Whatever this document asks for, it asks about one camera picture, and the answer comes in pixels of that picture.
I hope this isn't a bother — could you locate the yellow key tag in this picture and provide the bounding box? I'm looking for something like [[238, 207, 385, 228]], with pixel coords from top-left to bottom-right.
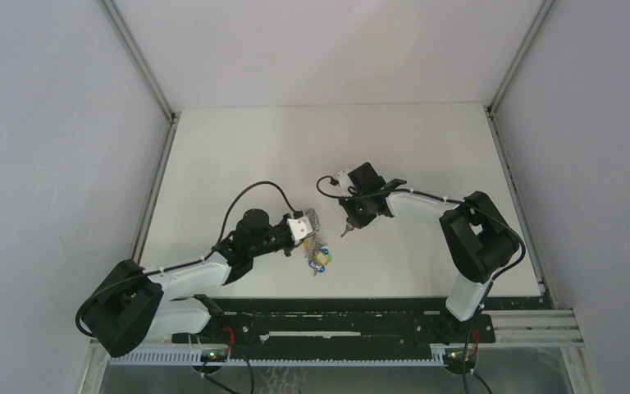
[[314, 248, 333, 266]]

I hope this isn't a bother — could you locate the large keyring with yellow handle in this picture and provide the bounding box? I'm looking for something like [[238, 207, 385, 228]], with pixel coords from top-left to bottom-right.
[[303, 208, 327, 260]]

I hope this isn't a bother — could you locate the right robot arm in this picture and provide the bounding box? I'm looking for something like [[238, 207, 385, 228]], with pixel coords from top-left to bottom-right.
[[331, 163, 527, 341]]

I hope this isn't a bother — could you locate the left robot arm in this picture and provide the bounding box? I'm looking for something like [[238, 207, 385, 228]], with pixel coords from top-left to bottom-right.
[[75, 208, 315, 357]]

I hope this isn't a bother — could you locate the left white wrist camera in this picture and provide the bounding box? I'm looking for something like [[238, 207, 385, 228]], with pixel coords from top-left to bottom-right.
[[286, 216, 315, 243]]

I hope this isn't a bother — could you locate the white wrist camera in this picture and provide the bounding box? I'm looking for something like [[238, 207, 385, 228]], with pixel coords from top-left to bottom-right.
[[286, 216, 315, 243], [335, 169, 353, 196]]

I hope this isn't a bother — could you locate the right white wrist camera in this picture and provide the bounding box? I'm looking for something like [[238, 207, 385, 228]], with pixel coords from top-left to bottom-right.
[[335, 169, 353, 196]]

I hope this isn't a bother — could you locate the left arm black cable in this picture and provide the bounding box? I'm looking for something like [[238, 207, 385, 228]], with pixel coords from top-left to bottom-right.
[[75, 181, 299, 338]]

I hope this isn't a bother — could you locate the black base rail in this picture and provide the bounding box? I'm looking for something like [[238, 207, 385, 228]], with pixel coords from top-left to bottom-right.
[[171, 295, 496, 361]]

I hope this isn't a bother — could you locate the white slotted cable duct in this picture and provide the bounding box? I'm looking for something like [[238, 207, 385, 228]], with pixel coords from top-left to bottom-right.
[[109, 348, 447, 367]]

